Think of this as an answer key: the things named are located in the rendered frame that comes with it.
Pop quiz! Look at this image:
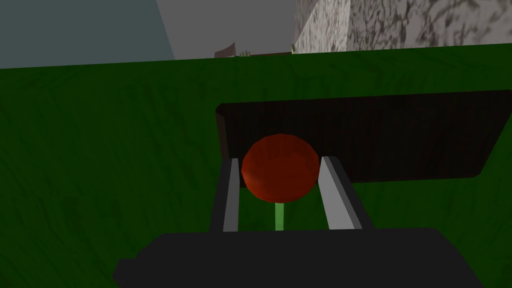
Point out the red ball knob green stem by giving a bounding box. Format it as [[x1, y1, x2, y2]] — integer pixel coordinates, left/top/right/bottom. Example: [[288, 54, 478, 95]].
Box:
[[241, 133, 321, 232]]

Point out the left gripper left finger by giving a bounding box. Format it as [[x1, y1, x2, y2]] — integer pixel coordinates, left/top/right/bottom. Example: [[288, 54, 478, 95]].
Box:
[[208, 157, 240, 233]]

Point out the dark brown drawer front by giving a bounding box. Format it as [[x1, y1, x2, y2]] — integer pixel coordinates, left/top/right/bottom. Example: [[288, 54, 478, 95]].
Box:
[[215, 90, 512, 189]]

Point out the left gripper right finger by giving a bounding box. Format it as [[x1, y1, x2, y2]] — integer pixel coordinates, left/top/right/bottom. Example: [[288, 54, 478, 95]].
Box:
[[318, 155, 376, 231]]

